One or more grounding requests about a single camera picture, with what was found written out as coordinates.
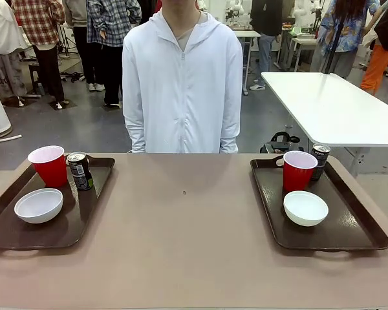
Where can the person's right forearm white sleeve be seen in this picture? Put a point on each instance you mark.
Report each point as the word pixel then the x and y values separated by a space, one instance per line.
pixel 136 139

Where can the bystander in blue plaid shirt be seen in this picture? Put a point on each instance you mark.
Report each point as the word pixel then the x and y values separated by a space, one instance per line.
pixel 110 26

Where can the black stool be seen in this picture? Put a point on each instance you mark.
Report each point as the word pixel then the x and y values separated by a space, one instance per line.
pixel 34 74

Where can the bystander in blue floral shirt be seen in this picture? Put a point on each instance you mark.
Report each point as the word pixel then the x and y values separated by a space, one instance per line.
pixel 349 29

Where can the red plastic cup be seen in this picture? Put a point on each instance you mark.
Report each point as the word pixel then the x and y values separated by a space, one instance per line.
pixel 297 177
pixel 51 174

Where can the black bag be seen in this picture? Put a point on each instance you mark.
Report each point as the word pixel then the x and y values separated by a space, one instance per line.
pixel 279 142

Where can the white tube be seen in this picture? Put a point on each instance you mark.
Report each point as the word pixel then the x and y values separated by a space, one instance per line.
pixel 6 137

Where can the bystander in grey jacket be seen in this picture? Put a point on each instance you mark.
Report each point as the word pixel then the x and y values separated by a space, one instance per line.
pixel 76 16

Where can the black soda can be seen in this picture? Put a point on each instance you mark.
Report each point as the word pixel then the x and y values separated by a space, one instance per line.
pixel 321 161
pixel 81 174

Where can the white folding table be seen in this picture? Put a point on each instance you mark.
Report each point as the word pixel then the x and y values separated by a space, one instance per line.
pixel 326 106

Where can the bystander in black top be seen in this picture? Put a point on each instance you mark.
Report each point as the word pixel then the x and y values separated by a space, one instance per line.
pixel 266 19

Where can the bystander in red plaid shirt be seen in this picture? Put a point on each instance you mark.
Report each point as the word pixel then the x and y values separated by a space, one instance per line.
pixel 42 29

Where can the white bowl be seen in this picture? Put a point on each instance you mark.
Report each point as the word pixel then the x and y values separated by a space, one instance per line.
pixel 38 206
pixel 305 210

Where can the person's left forearm white sleeve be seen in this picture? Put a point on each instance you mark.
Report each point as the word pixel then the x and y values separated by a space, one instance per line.
pixel 229 143

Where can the small white workbench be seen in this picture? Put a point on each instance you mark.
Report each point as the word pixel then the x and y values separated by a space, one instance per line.
pixel 302 43
pixel 247 34

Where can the bystander in orange trousers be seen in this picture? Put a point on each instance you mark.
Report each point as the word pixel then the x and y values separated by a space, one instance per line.
pixel 380 58

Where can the black pole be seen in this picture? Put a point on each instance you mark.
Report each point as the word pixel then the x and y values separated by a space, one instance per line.
pixel 334 38

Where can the brown plastic serving tray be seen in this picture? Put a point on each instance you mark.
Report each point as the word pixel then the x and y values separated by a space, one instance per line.
pixel 51 232
pixel 342 226

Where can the bystander in white top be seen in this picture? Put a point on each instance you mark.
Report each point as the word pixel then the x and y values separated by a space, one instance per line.
pixel 0 32

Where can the person in white hoodie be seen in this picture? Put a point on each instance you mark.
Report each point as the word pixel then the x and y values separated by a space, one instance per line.
pixel 181 97

